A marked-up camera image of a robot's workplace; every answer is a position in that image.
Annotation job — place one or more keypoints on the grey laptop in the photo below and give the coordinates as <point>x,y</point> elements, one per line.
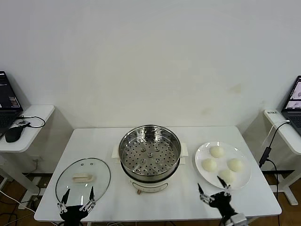
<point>294,117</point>

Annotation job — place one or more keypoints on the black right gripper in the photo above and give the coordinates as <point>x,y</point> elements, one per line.
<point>222,203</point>

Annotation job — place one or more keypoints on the white steamed baozi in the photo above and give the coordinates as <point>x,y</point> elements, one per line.
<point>235,164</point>
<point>216,151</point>
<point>209,164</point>
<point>227,175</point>

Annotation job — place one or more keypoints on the white electric cooker pot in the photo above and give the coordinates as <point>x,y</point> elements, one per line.
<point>150,186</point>

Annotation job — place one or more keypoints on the white round plate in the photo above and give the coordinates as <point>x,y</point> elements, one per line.
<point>204,150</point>

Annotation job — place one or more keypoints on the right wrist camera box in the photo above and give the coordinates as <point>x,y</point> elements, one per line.
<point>238,220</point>

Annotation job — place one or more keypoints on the perforated steel steamer basket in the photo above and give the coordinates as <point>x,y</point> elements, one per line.
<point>131,141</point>

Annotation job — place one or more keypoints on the black computer mouse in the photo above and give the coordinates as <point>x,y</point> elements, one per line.
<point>13,135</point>

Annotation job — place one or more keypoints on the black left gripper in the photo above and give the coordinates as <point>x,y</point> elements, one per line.
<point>71,214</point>

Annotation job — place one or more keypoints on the white side table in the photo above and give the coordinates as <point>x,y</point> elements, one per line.
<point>40,113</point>
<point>291,146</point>

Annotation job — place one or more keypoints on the black laptop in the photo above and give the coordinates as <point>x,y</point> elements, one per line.
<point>7,99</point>

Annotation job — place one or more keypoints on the black usb hub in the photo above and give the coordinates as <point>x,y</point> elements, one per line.
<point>22,123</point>

